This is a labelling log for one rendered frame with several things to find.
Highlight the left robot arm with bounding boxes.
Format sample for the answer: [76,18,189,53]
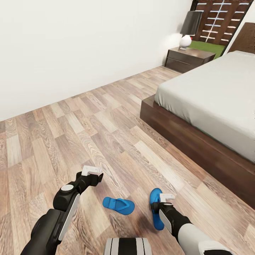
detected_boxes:
[20,165,103,255]

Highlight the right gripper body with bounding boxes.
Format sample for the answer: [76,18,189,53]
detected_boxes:
[152,202,172,213]

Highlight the sandal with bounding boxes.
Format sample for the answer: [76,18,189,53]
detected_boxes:
[103,197,135,215]
[150,188,165,231]

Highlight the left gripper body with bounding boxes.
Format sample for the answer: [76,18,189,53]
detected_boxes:
[76,172,98,190]

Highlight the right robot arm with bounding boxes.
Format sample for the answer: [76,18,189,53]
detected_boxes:
[151,193,235,255]

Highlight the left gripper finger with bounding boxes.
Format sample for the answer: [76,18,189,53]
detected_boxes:
[98,173,103,182]

